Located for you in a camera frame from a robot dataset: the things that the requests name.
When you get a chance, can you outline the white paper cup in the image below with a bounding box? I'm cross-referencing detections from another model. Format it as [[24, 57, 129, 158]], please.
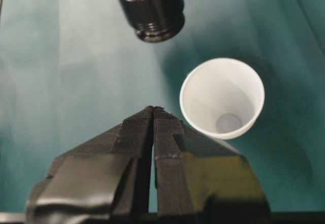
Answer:
[[179, 58, 266, 141]]

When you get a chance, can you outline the black cup holder red handle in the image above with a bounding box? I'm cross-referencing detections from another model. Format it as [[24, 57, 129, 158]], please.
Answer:
[[113, 0, 186, 43]]

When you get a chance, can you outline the blue-green table cloth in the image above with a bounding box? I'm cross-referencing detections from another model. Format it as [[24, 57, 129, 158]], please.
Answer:
[[0, 0, 325, 214]]

